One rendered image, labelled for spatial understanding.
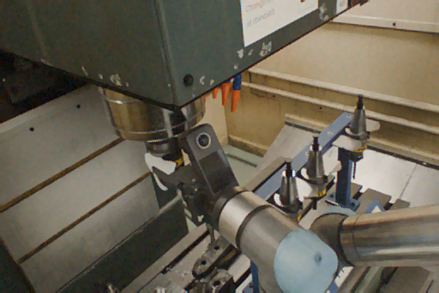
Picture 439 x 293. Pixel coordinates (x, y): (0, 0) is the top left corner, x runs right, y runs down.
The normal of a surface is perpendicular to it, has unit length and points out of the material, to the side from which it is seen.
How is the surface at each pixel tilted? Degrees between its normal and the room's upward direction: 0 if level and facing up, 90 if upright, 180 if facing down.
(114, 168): 89
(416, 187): 24
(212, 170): 62
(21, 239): 90
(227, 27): 90
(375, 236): 55
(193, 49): 90
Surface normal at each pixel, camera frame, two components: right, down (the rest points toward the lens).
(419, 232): -0.83, -0.23
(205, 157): 0.42, -0.04
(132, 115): -0.21, 0.56
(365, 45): -0.66, 0.48
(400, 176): -0.37, -0.56
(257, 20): 0.74, 0.29
